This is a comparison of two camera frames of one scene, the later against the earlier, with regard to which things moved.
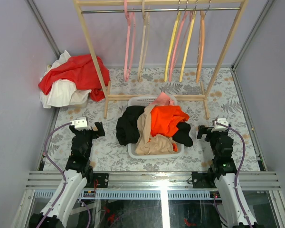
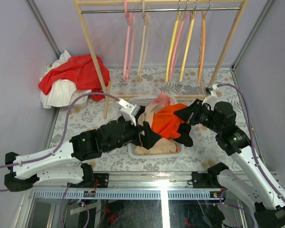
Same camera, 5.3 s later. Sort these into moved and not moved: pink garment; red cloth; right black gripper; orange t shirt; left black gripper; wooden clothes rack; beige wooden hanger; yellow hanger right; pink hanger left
Moved: left black gripper; orange t shirt; right black gripper
Not moved: pink hanger left; pink garment; red cloth; beige wooden hanger; wooden clothes rack; yellow hanger right
